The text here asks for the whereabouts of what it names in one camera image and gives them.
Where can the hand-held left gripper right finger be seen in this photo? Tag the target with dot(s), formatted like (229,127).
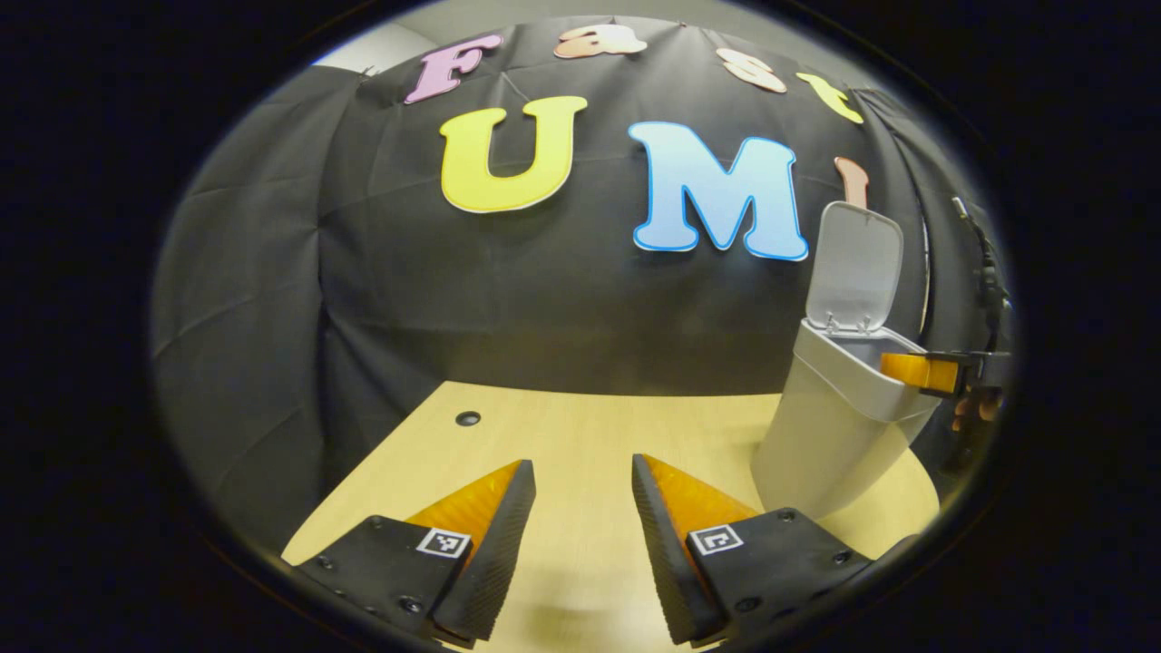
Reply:
(671,553)

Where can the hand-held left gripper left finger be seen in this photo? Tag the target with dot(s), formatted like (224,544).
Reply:
(494,553)

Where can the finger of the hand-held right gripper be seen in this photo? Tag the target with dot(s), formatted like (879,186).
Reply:
(916,370)

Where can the white desktop garbage bin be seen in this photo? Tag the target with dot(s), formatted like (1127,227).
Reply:
(816,435)

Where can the wooden desktop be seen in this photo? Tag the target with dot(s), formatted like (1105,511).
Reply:
(580,444)

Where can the black backdrop cloth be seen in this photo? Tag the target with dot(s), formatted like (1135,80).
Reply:
(508,308)

